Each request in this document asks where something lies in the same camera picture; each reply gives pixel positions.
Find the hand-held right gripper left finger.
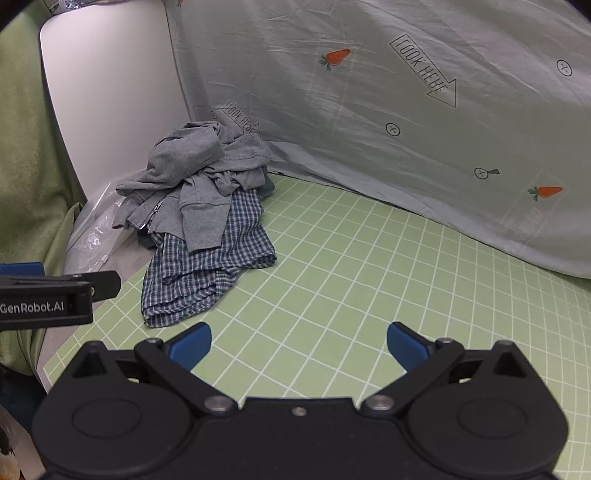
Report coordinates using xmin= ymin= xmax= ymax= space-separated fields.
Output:
xmin=69 ymin=322 xmax=238 ymax=418

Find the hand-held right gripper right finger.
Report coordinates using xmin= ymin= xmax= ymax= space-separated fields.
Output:
xmin=360 ymin=322 xmax=533 ymax=418

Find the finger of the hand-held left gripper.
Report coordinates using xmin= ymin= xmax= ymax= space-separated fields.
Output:
xmin=0 ymin=262 xmax=45 ymax=278
xmin=69 ymin=271 xmax=123 ymax=300

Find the grey zip hoodie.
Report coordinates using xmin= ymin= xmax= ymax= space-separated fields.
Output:
xmin=112 ymin=121 xmax=273 ymax=254

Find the clear plastic bag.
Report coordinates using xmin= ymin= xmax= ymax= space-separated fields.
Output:
xmin=64 ymin=185 xmax=139 ymax=280

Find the blue plaid shirt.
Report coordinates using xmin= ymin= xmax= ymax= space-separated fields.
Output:
xmin=141 ymin=189 xmax=278 ymax=329

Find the green grid mat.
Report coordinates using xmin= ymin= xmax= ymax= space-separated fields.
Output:
xmin=41 ymin=173 xmax=591 ymax=480

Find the green cloth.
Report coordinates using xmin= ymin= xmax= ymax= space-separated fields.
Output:
xmin=0 ymin=14 xmax=88 ymax=374

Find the white board panel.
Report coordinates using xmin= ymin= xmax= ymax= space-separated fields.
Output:
xmin=39 ymin=0 xmax=195 ymax=204

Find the grey printed bed sheet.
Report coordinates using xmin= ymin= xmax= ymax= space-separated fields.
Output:
xmin=164 ymin=0 xmax=591 ymax=278

